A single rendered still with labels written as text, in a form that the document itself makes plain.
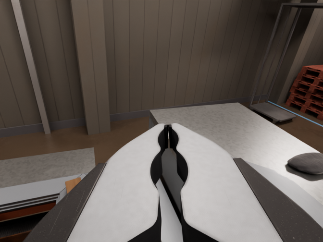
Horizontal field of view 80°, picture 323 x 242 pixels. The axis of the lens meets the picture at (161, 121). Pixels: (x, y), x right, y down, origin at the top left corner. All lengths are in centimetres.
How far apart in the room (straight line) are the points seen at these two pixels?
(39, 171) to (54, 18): 185
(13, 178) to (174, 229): 83
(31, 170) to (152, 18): 230
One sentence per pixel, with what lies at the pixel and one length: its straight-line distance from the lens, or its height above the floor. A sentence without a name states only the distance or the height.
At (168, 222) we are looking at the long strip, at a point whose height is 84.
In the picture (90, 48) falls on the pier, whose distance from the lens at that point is 242.
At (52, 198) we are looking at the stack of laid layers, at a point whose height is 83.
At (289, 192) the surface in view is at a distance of 74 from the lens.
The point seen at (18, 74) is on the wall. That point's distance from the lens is 281.
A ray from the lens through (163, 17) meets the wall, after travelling 295.
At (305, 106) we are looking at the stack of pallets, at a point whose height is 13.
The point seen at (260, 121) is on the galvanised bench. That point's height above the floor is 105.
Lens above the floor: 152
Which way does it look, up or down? 29 degrees down
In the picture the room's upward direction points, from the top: 5 degrees clockwise
